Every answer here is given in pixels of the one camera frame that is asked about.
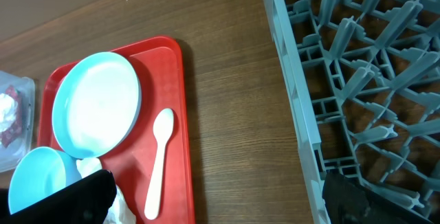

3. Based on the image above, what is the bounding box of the white plastic spoon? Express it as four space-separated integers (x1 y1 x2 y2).
144 108 174 220

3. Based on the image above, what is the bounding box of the light blue plate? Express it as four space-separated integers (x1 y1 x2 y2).
52 52 142 159

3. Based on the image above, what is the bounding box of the white tissue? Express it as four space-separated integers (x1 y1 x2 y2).
0 93 18 133

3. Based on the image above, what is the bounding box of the light blue bowl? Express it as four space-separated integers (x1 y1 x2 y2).
8 146 82 214

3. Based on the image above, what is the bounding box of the red serving tray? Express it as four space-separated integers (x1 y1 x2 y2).
37 36 195 223

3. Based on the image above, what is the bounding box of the grey dishwasher rack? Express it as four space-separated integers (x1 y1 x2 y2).
263 0 439 223

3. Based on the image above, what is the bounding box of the clear plastic wrap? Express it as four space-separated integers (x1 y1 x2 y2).
76 157 136 224

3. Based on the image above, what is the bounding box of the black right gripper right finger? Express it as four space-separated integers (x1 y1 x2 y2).
322 172 431 224

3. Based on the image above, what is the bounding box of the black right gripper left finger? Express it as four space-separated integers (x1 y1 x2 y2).
1 169 117 224

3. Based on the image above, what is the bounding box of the red snack wrapper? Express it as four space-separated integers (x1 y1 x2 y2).
1 85 23 148

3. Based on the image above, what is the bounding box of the clear plastic bin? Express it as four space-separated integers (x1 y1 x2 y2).
1 71 35 172

